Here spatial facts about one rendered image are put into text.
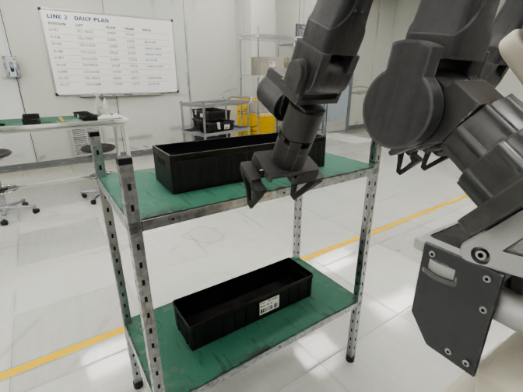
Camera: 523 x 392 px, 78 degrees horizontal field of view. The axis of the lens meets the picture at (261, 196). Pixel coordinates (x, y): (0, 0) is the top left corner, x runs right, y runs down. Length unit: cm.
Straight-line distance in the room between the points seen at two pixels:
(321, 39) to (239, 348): 107
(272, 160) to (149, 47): 536
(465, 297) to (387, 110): 28
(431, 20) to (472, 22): 3
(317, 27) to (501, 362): 51
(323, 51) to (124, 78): 534
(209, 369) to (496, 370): 87
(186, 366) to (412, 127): 109
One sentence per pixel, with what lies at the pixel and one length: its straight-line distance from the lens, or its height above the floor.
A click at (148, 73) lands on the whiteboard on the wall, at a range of 581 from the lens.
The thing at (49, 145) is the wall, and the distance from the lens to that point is 569.
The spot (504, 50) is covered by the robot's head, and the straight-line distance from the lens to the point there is 48.
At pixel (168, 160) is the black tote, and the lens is 94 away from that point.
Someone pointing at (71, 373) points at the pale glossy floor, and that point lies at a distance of 189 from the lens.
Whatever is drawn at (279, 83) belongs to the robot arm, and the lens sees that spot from 54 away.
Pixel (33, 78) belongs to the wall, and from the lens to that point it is 561.
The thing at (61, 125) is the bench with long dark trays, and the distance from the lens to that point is 406.
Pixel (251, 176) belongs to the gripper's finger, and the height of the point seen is 111.
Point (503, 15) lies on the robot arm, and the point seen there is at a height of 137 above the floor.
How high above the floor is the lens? 127
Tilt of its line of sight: 20 degrees down
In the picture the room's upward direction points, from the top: straight up
